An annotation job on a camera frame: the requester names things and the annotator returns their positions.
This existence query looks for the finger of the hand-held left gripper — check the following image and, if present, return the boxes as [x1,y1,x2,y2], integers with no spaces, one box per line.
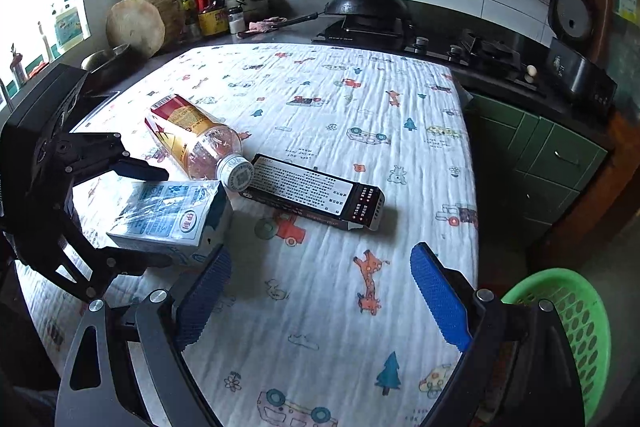
[35,132,170,208]
[15,227,175,302]

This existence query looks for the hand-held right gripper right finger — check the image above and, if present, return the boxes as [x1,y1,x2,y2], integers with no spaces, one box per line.
[410,242,586,427]

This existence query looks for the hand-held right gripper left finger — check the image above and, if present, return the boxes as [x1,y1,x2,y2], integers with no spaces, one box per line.
[54,244,233,427]

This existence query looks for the blue and white milk carton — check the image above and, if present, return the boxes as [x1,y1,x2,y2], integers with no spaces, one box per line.
[106,179,233,269]

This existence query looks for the clear plastic drink bottle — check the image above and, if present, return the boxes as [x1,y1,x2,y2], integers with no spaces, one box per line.
[145,93,255,194]

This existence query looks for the green plastic basket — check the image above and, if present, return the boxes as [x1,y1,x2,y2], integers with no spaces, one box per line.
[500,268,612,427]

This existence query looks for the long black printed box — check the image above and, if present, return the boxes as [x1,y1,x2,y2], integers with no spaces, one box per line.
[242,153,386,233]

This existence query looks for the slim white bottle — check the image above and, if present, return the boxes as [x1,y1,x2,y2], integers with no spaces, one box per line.
[37,21,53,62]

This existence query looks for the white plastic jug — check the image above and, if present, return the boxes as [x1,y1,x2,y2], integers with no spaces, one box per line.
[52,2,83,52]

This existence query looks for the metal bowl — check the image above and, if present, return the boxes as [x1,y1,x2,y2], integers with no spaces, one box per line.
[80,43,132,75]

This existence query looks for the round wooden chopping block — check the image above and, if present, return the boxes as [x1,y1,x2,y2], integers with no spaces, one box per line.
[106,0,183,58]

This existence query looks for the yellow labelled container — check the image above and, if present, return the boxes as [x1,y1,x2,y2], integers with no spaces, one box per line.
[198,8,230,38]

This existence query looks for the dark sauce bottle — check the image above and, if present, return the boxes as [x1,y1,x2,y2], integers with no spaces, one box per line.
[181,0,201,40]

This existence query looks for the green kitchen cabinets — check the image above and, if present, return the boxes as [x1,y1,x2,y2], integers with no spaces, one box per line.
[465,92,608,253]

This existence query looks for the pink cloth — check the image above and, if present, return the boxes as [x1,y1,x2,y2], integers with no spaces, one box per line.
[249,16,288,32]

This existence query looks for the white printed tablecloth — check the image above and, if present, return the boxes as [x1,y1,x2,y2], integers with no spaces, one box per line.
[15,43,481,427]

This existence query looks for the black gas stove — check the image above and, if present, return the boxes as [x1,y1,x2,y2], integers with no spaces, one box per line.
[312,17,548,96]

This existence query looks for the black rice cooker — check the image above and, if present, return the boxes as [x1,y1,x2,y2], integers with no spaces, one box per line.
[545,0,618,108]

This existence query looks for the black wok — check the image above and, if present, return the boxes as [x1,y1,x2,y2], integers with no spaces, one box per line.
[287,0,411,32]

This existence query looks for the wooden glass cabinet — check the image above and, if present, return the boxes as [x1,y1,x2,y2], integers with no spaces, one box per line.
[582,0,640,142]

